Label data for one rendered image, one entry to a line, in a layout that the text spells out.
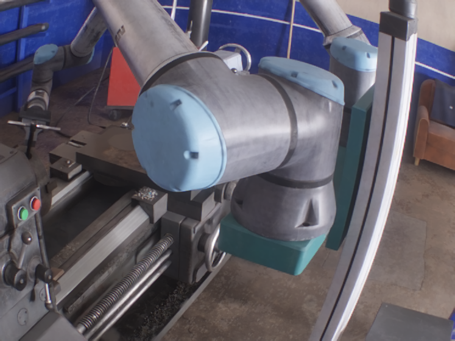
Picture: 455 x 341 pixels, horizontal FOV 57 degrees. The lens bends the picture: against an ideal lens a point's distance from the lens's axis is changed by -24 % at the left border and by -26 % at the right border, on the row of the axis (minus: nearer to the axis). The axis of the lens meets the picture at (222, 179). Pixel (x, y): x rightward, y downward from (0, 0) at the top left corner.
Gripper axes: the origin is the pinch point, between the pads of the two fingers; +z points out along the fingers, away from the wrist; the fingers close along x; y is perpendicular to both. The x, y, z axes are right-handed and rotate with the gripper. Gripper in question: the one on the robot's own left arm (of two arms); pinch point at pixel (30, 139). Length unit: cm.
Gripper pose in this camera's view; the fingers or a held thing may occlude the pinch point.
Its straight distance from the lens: 147.3
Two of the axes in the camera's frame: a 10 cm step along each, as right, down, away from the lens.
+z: 2.1, 6.7, -7.1
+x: 8.9, 1.6, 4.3
